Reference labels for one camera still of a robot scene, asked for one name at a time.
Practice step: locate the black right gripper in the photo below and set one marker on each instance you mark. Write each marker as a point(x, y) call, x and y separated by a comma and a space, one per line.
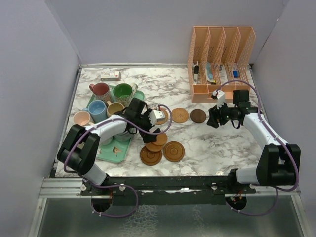
point(213, 120)

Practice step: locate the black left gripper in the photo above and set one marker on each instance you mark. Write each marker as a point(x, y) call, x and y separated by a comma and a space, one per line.
point(149, 126)

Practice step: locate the light brown wooden coaster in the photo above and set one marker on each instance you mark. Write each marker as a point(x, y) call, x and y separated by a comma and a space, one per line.
point(161, 139)

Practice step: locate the woven rattan coaster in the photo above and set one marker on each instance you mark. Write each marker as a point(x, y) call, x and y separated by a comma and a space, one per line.
point(165, 118)
point(180, 115)

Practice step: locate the dark walnut coaster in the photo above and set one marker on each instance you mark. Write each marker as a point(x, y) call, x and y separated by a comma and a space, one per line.
point(198, 116)

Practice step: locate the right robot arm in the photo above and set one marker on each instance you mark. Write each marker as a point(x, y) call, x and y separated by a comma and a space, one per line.
point(279, 162)

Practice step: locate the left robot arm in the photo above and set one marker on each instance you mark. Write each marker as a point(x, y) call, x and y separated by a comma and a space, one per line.
point(79, 149)

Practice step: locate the brown ringed wooden coaster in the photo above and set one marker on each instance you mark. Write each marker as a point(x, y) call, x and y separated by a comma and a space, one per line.
point(150, 158)

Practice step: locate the grey mug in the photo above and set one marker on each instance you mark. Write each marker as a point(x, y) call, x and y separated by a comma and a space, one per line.
point(123, 137)

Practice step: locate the white printed packet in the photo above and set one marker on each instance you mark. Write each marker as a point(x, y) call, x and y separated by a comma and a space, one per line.
point(223, 74)

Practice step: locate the green serving tray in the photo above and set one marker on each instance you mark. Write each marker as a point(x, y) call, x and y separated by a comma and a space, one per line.
point(116, 150)

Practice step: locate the white blue packet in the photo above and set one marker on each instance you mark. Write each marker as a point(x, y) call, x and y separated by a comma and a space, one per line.
point(209, 74)

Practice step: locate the black grey marker pen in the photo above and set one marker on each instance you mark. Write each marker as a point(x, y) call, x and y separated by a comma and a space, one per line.
point(195, 73)

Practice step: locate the tan mug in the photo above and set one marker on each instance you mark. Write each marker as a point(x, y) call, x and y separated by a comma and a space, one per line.
point(113, 108)

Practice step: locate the green floral mug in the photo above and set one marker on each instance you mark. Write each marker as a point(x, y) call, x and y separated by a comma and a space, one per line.
point(124, 93)

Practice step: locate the peach plastic file organizer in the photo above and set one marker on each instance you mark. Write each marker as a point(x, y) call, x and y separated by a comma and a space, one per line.
point(218, 45)

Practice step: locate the blue mug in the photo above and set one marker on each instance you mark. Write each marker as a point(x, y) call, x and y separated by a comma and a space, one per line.
point(98, 110)

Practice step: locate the red floral mug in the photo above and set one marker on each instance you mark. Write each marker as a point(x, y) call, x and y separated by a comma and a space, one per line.
point(101, 91)

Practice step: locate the pink mug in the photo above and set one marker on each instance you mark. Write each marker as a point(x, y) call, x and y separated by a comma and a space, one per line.
point(83, 118)

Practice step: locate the small white red box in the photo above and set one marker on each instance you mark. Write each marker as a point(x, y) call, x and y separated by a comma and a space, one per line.
point(110, 76)

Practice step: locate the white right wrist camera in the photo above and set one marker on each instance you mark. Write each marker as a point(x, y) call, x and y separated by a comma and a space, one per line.
point(220, 98)

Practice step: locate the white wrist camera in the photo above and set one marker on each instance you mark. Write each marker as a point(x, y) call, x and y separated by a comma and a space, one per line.
point(156, 116)
point(220, 98)

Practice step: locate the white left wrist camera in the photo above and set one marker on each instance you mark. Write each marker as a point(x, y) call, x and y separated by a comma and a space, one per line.
point(156, 116)

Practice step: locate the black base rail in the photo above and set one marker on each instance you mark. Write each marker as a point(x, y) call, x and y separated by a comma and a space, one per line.
point(167, 190)

